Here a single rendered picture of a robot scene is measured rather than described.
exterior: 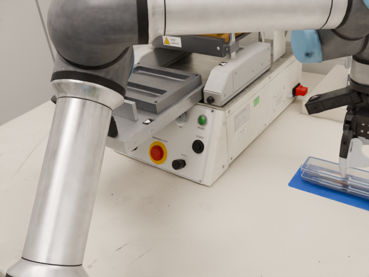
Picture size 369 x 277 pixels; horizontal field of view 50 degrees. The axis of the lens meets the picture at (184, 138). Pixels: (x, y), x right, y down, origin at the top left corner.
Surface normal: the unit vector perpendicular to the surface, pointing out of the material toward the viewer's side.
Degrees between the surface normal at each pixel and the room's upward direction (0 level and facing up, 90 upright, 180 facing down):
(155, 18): 99
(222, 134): 90
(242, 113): 90
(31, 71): 90
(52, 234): 48
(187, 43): 90
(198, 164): 65
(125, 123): 0
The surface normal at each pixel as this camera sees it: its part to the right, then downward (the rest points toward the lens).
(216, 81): -0.47, -0.33
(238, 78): 0.80, 0.25
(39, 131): -0.11, -0.84
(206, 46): -0.59, 0.48
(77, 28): -0.28, 0.47
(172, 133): -0.59, 0.08
